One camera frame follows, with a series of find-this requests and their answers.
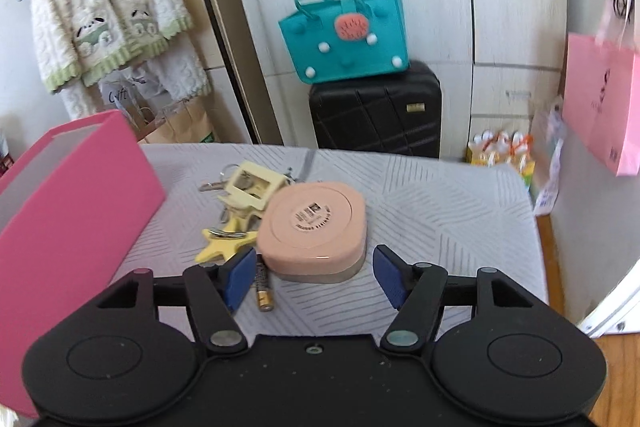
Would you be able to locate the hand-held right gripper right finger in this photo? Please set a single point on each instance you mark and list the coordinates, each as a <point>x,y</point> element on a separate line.
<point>390,277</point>

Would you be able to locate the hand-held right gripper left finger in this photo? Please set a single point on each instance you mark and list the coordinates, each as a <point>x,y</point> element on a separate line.
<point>240,277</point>

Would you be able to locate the pink rounded square case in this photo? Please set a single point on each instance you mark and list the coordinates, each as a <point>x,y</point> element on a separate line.
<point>310,227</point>

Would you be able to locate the pink cardboard box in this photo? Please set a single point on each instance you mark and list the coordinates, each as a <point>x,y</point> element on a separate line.
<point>75,227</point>

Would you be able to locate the black and gold battery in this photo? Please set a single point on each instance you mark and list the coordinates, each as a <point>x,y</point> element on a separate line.
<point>264,292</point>

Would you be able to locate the yellow star clip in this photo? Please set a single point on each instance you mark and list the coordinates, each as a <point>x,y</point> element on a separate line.
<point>220,247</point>

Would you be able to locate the white striped tablecloth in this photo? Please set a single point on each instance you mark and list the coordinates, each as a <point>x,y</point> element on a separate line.
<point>425,207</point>

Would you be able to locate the brown paper bag green label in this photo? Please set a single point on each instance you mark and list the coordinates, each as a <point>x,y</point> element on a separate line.
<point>185,127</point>

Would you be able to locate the black suitcase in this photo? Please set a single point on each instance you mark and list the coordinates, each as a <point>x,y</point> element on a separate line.
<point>375,117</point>

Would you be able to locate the yellow pack of drink bottles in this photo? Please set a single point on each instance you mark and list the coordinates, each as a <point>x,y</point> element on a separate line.
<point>500,152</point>

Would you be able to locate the white plastic bag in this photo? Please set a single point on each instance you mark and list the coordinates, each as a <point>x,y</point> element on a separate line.
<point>547,187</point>

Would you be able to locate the white paper bag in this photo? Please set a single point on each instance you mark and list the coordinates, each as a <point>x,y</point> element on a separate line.
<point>120,97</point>

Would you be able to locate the teal felt handbag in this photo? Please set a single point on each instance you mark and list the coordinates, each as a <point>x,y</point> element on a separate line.
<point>340,57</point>

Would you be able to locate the pink gift bag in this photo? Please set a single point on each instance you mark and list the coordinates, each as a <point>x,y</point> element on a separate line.
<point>600,107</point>

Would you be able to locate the cream and green knit cardigan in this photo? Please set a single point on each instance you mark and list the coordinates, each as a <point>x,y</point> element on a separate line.
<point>75,7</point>

